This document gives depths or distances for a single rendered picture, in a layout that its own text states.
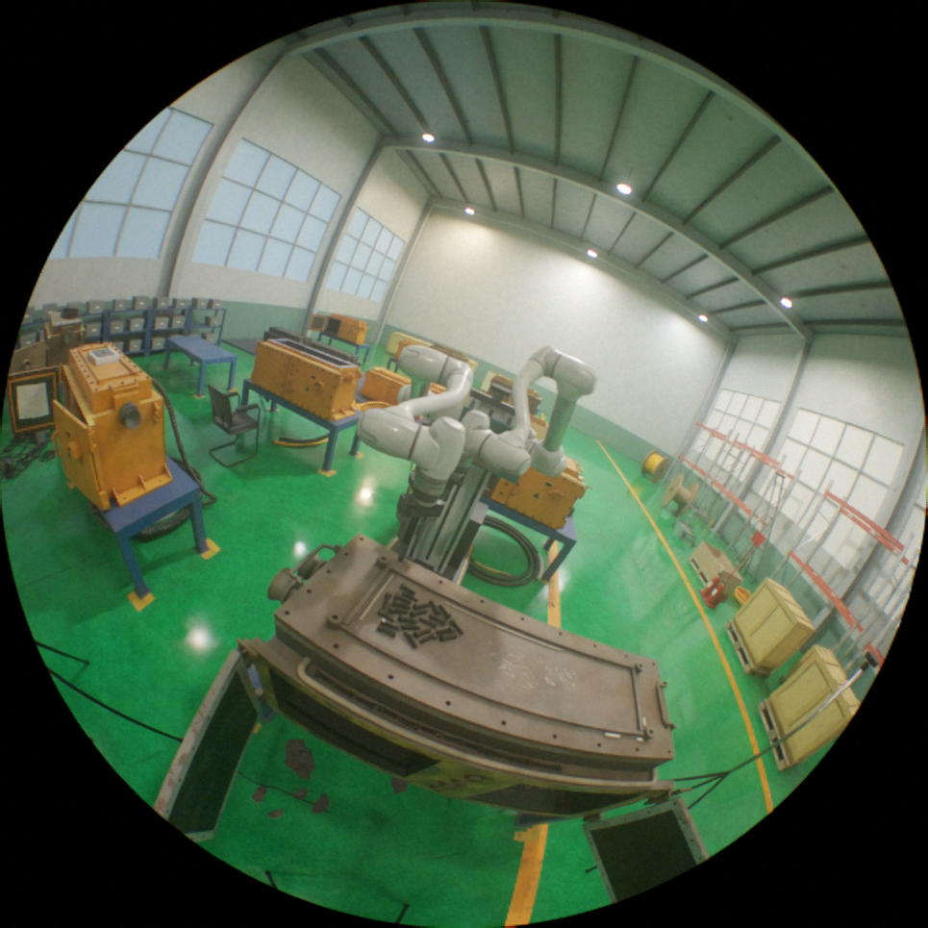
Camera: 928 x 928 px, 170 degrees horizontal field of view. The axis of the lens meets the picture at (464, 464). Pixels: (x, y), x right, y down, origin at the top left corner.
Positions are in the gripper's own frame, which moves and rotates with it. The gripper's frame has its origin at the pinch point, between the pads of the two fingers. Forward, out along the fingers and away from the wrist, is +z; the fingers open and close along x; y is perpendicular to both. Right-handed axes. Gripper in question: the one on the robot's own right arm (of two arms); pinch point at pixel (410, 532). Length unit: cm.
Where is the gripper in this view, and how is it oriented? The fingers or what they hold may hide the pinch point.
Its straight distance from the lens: 98.9
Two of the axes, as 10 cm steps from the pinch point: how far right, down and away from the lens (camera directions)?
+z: -3.7, 8.5, 3.8
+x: 8.1, 0.9, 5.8
